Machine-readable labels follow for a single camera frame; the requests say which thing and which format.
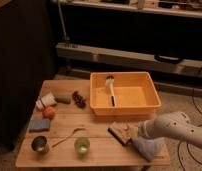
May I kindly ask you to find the blue grey towel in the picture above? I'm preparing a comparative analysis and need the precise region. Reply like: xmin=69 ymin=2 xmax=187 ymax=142
xmin=128 ymin=123 xmax=164 ymax=163

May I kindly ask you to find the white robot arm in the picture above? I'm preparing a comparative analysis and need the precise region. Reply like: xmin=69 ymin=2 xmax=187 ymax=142
xmin=138 ymin=111 xmax=202 ymax=149

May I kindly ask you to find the brown wooden block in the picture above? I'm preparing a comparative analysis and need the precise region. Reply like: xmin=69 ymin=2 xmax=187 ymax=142
xmin=108 ymin=122 xmax=131 ymax=146

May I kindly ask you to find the orange plastic bin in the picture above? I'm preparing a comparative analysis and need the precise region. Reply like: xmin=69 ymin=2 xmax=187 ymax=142
xmin=90 ymin=72 xmax=161 ymax=115

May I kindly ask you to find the white dish brush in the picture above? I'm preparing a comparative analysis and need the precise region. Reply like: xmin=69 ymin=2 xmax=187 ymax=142
xmin=105 ymin=75 xmax=116 ymax=107

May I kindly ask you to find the green plastic cup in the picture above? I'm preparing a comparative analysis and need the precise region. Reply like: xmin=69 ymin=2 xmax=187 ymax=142
xmin=74 ymin=137 xmax=90 ymax=155

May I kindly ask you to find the grey metal beam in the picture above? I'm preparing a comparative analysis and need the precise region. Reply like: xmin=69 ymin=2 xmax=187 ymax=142
xmin=56 ymin=43 xmax=202 ymax=78

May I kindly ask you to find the wooden spoon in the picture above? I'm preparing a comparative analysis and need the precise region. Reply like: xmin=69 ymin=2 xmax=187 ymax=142
xmin=51 ymin=127 xmax=86 ymax=148

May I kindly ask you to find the dark grape bunch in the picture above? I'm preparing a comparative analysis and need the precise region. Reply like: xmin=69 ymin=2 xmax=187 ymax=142
xmin=72 ymin=91 xmax=86 ymax=108

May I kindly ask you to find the green pickle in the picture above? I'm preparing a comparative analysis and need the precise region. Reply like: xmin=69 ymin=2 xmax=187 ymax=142
xmin=55 ymin=97 xmax=71 ymax=104

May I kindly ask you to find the orange fruit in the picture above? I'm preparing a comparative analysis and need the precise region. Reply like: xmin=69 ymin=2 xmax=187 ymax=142
xmin=42 ymin=106 xmax=55 ymax=119

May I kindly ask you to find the blue sponge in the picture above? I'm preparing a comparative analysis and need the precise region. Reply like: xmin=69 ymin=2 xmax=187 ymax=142
xmin=29 ymin=119 xmax=50 ymax=132

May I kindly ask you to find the metal cup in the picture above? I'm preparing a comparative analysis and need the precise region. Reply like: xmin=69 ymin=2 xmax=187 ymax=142
xmin=31 ymin=136 xmax=49 ymax=154

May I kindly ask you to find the metal pole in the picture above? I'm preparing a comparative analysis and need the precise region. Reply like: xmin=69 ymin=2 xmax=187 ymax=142
xmin=57 ymin=0 xmax=69 ymax=45

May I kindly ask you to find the upper shelf board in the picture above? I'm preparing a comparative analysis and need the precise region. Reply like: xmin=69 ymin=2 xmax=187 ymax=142
xmin=51 ymin=0 xmax=202 ymax=19

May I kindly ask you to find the black cable on floor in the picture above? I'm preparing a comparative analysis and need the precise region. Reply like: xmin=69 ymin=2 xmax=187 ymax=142
xmin=176 ymin=59 xmax=202 ymax=171

